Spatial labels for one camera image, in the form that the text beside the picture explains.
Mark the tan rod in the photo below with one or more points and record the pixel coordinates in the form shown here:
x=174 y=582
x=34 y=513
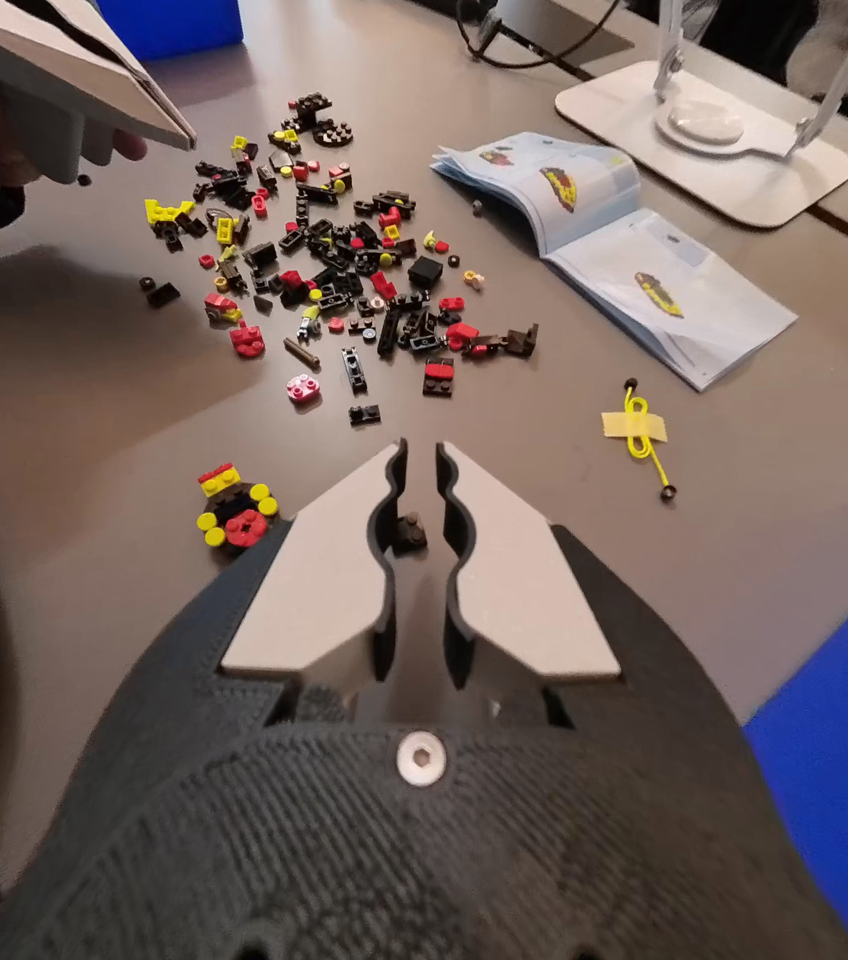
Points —
x=301 y=352

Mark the partly built lego model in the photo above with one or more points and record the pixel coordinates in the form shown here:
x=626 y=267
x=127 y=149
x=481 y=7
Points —
x=236 y=510

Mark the black bracket brick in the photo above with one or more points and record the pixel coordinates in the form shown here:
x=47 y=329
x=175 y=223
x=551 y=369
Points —
x=521 y=339

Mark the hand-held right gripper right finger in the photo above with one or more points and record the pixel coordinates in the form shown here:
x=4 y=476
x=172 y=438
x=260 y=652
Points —
x=536 y=600

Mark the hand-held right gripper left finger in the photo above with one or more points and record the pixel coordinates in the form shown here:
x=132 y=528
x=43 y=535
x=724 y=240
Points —
x=311 y=600

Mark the white display stand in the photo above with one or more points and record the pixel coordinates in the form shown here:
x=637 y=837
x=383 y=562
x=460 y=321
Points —
x=708 y=157

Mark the lego instruction booklet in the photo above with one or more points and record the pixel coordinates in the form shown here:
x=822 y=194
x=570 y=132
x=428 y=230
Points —
x=603 y=240

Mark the black round studded plate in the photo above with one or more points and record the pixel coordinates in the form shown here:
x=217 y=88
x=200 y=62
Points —
x=334 y=133

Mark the red chunky round brick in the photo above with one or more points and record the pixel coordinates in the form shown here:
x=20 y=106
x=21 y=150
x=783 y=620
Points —
x=246 y=341

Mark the black rectangular studded plate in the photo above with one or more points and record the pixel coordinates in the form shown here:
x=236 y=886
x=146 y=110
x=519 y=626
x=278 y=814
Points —
x=311 y=105

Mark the small black brick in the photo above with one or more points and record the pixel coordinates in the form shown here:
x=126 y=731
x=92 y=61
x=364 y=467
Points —
x=364 y=414

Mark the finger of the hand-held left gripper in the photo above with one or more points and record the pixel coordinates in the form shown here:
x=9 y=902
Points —
x=113 y=41
x=56 y=67

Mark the pile of lego pieces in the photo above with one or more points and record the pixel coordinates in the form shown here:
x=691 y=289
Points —
x=334 y=247

